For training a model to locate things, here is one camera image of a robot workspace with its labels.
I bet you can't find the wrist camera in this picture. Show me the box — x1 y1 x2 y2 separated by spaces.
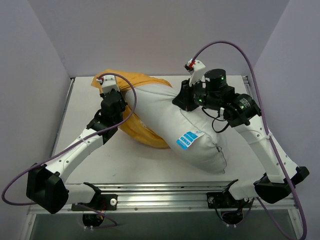
184 59 206 86
96 74 120 94

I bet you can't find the yellow pillowcase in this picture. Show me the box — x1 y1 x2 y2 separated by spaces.
91 68 172 149

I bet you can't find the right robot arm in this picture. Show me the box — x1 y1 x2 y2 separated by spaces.
172 69 310 207

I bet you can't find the aluminium front rail frame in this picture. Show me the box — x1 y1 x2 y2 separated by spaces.
21 181 303 240

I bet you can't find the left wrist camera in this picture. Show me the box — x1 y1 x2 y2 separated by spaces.
96 74 120 94

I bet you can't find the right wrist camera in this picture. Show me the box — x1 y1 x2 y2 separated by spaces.
184 59 206 86

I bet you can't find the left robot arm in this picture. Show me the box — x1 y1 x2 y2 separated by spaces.
26 89 127 214

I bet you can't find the white pillow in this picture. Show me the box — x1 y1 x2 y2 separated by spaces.
124 84 228 174

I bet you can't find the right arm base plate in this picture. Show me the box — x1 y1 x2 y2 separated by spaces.
206 191 252 209

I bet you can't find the aluminium left side rail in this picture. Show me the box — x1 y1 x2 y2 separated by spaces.
50 77 76 157

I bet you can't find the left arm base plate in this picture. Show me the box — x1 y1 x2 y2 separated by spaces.
71 193 118 211

